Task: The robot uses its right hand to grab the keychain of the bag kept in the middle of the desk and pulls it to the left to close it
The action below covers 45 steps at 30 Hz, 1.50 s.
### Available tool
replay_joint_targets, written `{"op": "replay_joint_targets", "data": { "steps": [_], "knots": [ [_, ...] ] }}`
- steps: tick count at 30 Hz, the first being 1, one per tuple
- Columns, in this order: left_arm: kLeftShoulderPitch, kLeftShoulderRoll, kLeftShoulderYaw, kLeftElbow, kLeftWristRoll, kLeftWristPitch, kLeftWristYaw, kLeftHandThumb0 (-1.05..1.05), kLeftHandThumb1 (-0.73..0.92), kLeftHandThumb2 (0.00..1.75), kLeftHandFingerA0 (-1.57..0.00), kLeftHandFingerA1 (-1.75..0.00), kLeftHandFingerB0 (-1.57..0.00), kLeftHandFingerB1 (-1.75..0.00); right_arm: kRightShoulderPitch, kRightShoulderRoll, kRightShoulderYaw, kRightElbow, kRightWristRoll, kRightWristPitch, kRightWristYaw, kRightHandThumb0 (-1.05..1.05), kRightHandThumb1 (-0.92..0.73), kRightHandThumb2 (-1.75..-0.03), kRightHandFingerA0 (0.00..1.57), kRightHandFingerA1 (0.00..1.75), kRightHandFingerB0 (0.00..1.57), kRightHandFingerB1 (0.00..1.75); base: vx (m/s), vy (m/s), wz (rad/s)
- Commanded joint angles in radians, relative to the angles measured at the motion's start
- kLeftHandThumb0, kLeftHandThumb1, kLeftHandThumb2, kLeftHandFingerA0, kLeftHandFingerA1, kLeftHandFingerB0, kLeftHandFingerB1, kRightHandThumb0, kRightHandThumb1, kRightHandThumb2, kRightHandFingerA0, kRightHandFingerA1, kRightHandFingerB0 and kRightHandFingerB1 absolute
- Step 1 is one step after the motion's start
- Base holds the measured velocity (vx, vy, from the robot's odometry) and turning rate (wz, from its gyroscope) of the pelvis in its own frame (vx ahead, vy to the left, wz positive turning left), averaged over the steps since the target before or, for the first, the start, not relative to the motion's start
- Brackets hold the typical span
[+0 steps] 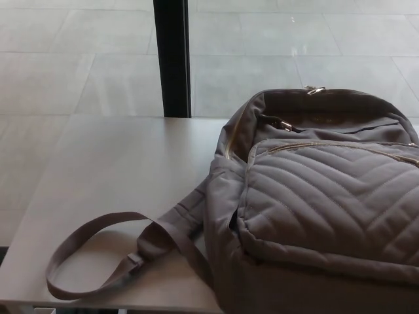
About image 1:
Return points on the gold metal zipper pull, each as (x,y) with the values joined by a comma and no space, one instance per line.
(286,125)
(315,90)

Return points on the grey quilted backpack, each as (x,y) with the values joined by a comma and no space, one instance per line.
(320,202)

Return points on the black window frame post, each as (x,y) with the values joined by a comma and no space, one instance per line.
(171,59)

